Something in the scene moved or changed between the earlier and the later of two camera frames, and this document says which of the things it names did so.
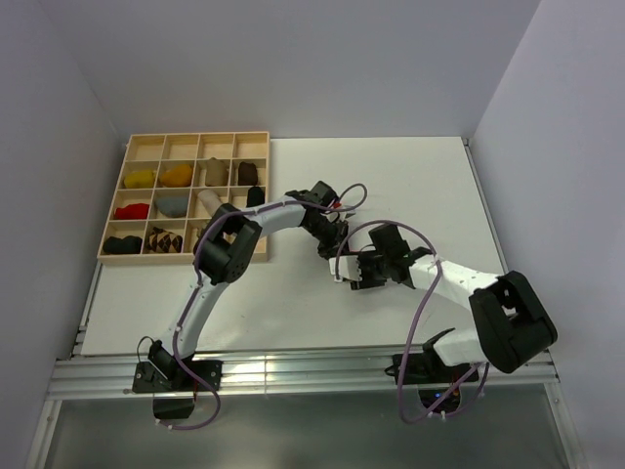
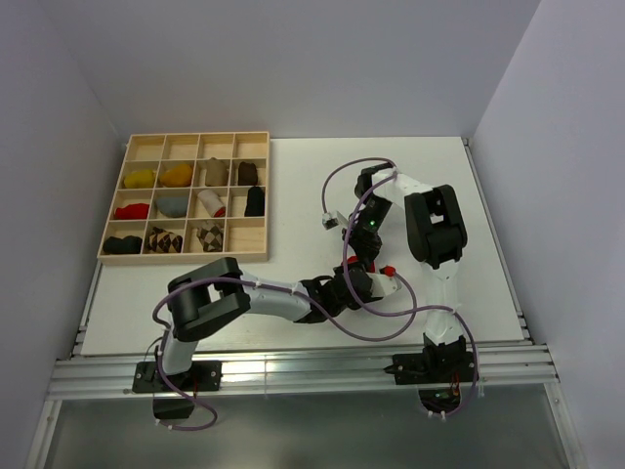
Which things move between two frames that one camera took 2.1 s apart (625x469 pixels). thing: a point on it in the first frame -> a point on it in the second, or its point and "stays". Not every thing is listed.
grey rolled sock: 172,206 stays
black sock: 255,196 stays
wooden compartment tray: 170,186 stays
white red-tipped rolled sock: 211,200 stays
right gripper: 366,282 -> 363,245
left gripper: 333,247 -> 367,297
